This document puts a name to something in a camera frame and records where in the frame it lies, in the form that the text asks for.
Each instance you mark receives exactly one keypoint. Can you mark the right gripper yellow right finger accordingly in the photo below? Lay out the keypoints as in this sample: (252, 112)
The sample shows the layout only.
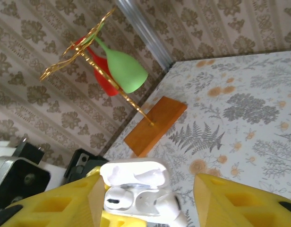
(242, 205)

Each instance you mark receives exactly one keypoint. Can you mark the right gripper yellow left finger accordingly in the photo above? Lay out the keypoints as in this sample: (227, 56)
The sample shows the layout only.
(53, 205)

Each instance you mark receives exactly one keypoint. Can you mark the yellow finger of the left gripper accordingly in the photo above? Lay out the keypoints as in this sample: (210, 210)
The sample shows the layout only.
(94, 172)
(117, 221)

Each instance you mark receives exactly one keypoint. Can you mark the white stem earbud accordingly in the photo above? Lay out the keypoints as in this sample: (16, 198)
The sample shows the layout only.
(117, 201)
(173, 212)

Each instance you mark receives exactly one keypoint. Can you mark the white rectangular earbud case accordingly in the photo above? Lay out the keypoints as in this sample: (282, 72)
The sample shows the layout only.
(136, 170)

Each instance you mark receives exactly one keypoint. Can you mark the gold stand with cups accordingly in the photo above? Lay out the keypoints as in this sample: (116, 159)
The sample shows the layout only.
(157, 123)

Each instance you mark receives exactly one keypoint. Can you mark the red wine glass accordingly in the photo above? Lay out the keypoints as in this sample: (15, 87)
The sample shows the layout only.
(103, 78)

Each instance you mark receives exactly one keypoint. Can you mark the green wine glass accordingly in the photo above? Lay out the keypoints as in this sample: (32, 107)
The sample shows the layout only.
(126, 71)

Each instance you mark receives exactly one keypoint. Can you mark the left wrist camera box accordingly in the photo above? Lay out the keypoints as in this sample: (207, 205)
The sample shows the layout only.
(18, 179)

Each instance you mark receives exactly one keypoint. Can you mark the aluminium frame post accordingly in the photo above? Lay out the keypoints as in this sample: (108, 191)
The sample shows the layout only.
(144, 30)

